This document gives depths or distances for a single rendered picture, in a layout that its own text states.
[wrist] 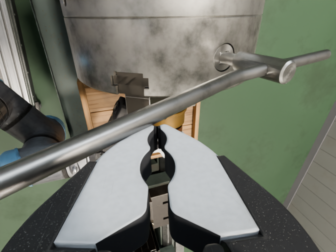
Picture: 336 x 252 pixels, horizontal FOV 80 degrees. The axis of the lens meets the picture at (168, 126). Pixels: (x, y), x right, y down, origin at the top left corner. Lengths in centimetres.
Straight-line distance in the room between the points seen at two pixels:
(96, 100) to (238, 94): 156
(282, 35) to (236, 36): 185
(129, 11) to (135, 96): 11
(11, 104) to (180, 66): 36
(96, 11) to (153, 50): 7
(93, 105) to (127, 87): 35
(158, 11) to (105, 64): 9
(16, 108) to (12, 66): 82
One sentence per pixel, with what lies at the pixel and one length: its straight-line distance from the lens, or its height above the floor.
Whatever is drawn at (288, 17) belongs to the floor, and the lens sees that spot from 212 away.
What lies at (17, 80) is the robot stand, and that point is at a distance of 133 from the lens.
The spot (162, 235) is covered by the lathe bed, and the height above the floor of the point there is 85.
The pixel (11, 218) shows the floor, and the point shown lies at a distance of 228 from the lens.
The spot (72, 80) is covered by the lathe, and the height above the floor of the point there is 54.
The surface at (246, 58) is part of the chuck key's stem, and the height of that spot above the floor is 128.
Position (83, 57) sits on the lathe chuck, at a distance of 31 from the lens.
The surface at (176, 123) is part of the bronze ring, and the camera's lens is 41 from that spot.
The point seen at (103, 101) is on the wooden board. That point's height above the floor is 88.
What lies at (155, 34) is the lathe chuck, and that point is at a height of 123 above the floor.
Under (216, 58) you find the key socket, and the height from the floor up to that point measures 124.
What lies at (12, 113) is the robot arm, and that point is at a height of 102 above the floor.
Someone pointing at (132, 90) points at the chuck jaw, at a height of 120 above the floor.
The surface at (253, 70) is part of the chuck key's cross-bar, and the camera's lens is 21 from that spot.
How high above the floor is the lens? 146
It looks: 55 degrees down
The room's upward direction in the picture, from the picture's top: 145 degrees clockwise
